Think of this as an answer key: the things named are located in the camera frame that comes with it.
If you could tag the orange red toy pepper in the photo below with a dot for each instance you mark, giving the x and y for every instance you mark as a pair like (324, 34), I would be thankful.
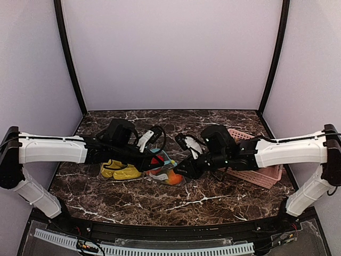
(157, 161)

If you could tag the black frame post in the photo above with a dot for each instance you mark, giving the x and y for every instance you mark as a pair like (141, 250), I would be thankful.
(276, 55)
(67, 55)

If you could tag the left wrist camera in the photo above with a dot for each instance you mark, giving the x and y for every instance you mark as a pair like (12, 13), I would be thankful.
(150, 137)

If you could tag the small clear zip bag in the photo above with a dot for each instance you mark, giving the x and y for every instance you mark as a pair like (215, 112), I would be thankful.
(160, 175)

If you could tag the black front rail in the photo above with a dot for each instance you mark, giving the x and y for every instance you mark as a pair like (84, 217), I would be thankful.
(255, 231)

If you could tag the large clear zip bag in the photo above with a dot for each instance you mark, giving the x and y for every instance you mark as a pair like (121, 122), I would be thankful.
(116, 170)

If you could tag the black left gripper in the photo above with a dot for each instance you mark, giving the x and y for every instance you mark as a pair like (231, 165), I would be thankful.
(148, 162)

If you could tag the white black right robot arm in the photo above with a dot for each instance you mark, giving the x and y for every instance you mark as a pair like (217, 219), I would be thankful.
(321, 147)

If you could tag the black right frame post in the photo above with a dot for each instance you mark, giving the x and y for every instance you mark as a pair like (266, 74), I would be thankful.
(276, 55)

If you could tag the white slotted cable duct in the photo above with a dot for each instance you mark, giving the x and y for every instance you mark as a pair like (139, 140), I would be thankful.
(139, 247)

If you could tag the yellow toy lemon front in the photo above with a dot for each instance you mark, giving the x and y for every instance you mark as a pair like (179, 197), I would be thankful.
(107, 170)

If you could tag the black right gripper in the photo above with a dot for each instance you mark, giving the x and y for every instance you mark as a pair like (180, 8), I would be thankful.
(192, 167)

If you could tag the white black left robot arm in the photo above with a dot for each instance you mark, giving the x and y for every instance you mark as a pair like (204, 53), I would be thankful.
(120, 141)

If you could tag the orange toy carrot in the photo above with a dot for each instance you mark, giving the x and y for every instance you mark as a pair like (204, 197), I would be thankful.
(173, 178)

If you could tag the pink plastic basket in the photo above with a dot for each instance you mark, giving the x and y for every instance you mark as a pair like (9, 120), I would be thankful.
(265, 177)

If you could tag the black left frame post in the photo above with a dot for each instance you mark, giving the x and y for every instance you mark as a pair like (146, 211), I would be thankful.
(67, 55)

